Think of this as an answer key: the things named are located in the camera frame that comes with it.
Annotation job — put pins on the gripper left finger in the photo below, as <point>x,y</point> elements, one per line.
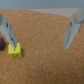
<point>8,30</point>

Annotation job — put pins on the purple block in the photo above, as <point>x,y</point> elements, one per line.
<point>1,43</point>

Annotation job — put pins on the yellow block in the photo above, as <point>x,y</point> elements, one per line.
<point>15,51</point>

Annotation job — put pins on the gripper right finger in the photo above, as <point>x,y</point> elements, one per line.
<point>71,31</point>

